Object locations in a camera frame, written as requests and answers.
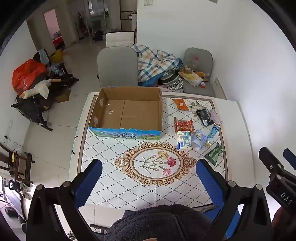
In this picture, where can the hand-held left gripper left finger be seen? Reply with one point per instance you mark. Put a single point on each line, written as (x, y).
(89, 183)

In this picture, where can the grey cushioned chair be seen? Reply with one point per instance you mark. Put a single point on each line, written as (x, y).
(201, 56)

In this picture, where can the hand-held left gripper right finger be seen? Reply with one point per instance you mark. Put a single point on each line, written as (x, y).
(209, 183)

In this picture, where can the black snack packet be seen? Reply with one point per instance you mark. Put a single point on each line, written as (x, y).
(204, 117)

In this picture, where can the red snack packet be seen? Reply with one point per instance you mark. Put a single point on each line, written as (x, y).
(183, 125)

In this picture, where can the orange small packet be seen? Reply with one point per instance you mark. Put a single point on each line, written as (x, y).
(200, 74)

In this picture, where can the green snack packet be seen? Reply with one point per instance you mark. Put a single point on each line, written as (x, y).
(215, 154)

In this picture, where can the blue and gold tube packet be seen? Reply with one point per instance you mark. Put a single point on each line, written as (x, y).
(212, 133)

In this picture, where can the black and white striped hat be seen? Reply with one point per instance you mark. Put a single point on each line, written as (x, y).
(172, 80)

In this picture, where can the black folding stroller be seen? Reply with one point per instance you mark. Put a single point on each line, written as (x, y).
(30, 109)

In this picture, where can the white chair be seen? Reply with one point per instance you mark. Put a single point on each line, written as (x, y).
(119, 39)

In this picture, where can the small brown cardboard box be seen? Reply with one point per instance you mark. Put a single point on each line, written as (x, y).
(63, 96)

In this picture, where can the yellow and white packet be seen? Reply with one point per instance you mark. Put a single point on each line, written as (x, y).
(192, 80)

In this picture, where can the white wall panel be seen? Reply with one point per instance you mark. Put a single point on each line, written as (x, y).
(220, 89)

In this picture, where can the dark fleece clothing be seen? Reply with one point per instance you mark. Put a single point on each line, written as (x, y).
(159, 223)

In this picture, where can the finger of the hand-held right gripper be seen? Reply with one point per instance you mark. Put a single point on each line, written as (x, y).
(270, 160)
(291, 158)

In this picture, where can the orange snack packet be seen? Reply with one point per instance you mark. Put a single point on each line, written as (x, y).
(181, 104)

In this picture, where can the clear bottle with red cap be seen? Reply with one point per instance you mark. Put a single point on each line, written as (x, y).
(195, 62)

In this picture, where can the light blue cloth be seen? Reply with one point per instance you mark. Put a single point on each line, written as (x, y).
(44, 55)

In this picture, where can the plaid blanket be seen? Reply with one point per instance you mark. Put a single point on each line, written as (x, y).
(155, 61)

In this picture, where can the person's right hand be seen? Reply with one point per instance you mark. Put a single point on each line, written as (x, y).
(278, 219)

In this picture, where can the grey office chair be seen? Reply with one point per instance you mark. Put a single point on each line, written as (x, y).
(116, 66)

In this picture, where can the light blue snack bag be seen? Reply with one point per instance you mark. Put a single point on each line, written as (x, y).
(199, 139)

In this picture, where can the brown tape roll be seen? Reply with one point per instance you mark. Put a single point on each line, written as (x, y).
(189, 70)

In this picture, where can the dark wooden chair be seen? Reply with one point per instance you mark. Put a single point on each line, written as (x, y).
(13, 162)

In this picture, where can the orange plastic bag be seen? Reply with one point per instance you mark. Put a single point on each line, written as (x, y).
(26, 73)

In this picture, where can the white goose plush toy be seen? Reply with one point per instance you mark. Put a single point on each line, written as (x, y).
(40, 89)

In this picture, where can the yellow bag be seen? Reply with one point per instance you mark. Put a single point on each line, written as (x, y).
(56, 56)

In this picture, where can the red and white small item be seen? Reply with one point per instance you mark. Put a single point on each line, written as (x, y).
(203, 84)

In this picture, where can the pale purple cloth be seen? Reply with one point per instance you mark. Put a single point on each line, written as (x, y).
(216, 117)

